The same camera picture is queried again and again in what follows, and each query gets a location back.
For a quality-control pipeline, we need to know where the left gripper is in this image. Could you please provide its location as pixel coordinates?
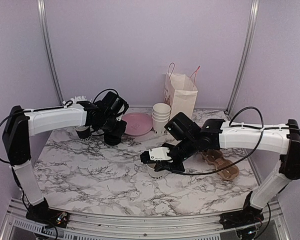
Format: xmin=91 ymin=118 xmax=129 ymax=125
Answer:
xmin=97 ymin=114 xmax=127 ymax=137

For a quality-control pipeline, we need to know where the brown cardboard cup carrier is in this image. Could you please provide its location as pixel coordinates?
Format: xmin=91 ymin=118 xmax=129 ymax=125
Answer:
xmin=201 ymin=149 xmax=239 ymax=181

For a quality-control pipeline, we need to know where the paper takeout bag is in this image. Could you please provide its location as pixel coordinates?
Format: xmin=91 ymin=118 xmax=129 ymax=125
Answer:
xmin=164 ymin=62 xmax=200 ymax=119

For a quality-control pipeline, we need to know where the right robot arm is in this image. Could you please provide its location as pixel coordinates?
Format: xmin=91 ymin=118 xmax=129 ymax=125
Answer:
xmin=149 ymin=112 xmax=300 ymax=224

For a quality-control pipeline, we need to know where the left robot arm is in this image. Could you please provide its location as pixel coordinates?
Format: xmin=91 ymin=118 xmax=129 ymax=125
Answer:
xmin=2 ymin=91 xmax=129 ymax=223

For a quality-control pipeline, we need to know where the stack of black lids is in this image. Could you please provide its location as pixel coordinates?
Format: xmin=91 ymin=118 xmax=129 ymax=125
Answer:
xmin=104 ymin=134 xmax=122 ymax=146

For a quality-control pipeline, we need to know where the pink plate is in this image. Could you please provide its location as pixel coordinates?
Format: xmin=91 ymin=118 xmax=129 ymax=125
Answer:
xmin=122 ymin=112 xmax=153 ymax=137

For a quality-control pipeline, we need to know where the black cup with straws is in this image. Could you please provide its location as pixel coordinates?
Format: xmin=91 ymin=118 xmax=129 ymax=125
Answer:
xmin=71 ymin=95 xmax=92 ymax=143

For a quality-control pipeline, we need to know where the stack of white paper cups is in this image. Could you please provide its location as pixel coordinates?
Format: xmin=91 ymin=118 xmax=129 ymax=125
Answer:
xmin=152 ymin=103 xmax=171 ymax=134

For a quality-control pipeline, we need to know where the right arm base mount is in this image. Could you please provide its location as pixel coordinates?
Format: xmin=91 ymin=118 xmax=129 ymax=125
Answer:
xmin=219 ymin=191 xmax=264 ymax=230

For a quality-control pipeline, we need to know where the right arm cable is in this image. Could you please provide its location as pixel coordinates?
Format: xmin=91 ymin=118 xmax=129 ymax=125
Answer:
xmin=169 ymin=106 xmax=300 ymax=176

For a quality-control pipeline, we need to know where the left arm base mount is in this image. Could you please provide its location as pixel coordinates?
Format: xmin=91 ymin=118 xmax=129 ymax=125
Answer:
xmin=26 ymin=198 xmax=69 ymax=228

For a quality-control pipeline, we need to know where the aluminium front rail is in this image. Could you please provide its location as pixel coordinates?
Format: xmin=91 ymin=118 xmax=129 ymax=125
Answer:
xmin=0 ymin=199 xmax=291 ymax=240

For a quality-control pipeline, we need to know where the right aluminium frame post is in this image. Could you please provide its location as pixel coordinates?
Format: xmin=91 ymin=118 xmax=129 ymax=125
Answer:
xmin=226 ymin=0 xmax=260 ymax=113

